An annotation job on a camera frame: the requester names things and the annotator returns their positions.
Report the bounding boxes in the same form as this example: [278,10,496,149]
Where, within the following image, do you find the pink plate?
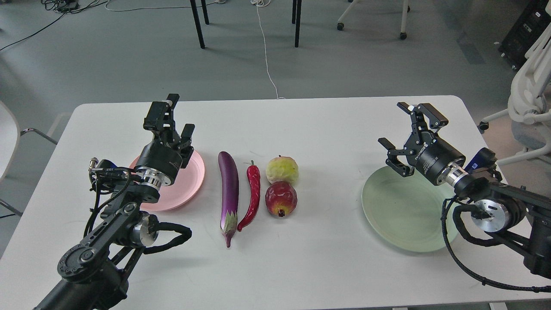
[140,151,205,213]

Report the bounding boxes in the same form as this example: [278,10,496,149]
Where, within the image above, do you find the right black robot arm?
[378,102,551,293]

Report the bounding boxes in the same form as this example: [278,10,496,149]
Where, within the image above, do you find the white floor cable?
[251,0,286,100]

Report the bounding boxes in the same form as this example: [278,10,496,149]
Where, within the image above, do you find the black floor cables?
[0,0,108,52]

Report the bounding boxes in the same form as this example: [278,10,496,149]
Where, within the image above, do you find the grey chair at left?
[0,100,59,217]

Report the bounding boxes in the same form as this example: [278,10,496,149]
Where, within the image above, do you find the white office chair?
[478,24,551,166]

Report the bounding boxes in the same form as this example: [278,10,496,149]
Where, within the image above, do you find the red pomegranate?
[264,181,298,217]

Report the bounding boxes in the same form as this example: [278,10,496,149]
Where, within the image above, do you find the green plate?
[362,166,453,253]

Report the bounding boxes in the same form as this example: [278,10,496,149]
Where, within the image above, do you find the black table legs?
[189,0,303,50]

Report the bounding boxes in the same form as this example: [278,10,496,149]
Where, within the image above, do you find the white chair base with casters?
[336,0,411,40]

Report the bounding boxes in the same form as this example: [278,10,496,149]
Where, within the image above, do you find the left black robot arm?
[36,93,195,310]

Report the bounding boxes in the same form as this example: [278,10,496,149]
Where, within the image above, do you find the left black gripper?
[136,93,195,186]

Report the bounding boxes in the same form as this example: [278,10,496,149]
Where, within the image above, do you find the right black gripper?
[378,102,466,185]

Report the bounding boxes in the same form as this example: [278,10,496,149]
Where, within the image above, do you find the red chili pepper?
[237,160,260,232]

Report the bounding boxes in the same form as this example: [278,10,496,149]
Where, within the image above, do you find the black computer case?
[498,0,550,71]

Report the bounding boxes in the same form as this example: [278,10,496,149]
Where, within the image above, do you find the purple eggplant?
[218,151,239,248]

